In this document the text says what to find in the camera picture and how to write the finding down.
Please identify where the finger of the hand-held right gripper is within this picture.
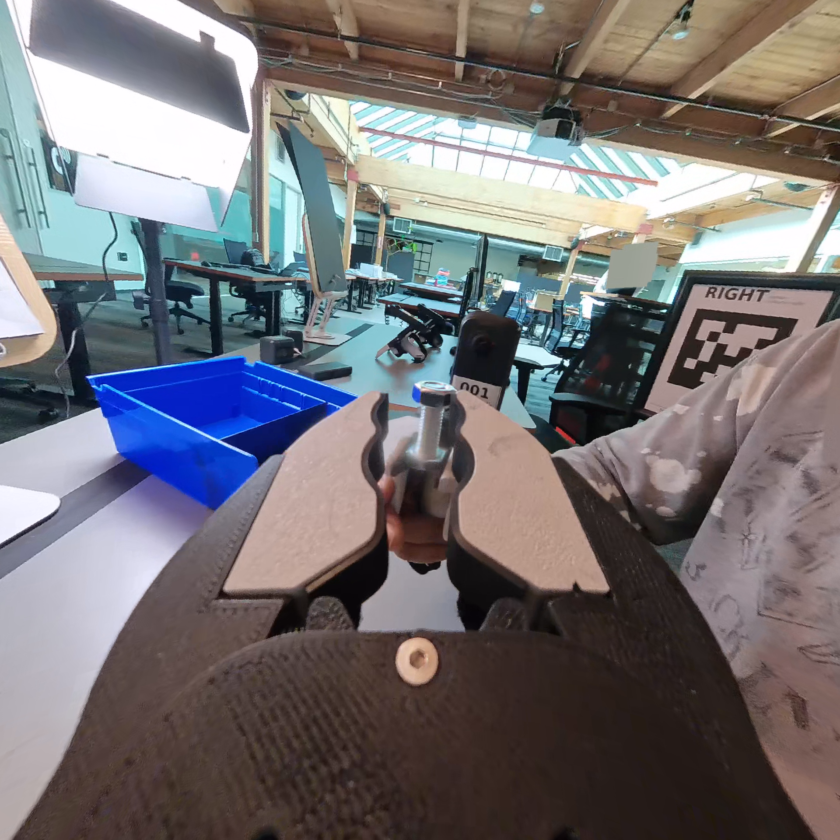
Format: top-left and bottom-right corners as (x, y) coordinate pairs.
(387, 436), (427, 519)
(423, 467), (459, 521)

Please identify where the blue plastic bin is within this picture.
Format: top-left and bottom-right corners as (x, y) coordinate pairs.
(87, 356), (358, 511)

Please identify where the black framed marker board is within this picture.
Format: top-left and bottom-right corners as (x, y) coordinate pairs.
(640, 269), (840, 416)

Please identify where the black standing panel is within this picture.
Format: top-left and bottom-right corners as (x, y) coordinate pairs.
(459, 235), (490, 316)

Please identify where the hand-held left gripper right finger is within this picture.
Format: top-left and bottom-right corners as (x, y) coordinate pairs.
(448, 394), (613, 621)

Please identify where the row of office chairs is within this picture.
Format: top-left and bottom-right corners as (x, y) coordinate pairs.
(489, 282), (592, 355)

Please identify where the white light panel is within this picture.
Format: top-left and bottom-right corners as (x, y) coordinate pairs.
(13, 0), (260, 234)

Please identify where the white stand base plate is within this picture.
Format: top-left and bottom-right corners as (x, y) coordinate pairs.
(0, 484), (61, 547)

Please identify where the black divider in blue bin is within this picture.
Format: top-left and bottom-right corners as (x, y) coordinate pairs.
(209, 399), (329, 455)

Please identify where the dark far office desk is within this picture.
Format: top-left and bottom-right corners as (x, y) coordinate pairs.
(379, 281), (463, 322)

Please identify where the black mesh office chair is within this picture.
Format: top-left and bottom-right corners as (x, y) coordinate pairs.
(548, 305), (680, 447)

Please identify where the person's right forearm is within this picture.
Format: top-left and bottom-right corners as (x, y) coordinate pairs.
(554, 322), (840, 546)

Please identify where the silver bolt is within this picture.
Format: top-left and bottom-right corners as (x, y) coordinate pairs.
(402, 406), (455, 476)

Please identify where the wooden-top office desk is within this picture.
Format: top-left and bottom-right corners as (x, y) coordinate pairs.
(163, 258), (309, 358)
(20, 252), (145, 408)

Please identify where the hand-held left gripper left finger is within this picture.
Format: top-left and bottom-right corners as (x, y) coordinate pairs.
(222, 391), (389, 608)

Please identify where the black panel on wooden stand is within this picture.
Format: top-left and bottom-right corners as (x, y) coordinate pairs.
(276, 121), (358, 345)

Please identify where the wooden board stand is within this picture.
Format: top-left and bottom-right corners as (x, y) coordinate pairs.
(0, 217), (59, 368)

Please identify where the person's right hand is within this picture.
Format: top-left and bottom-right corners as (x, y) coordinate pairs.
(377, 476), (450, 575)

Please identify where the grey table with wooden edge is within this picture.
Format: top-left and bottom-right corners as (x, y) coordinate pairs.
(223, 320), (539, 431)

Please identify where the dark light stand pole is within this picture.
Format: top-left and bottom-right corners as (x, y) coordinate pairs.
(134, 220), (175, 365)

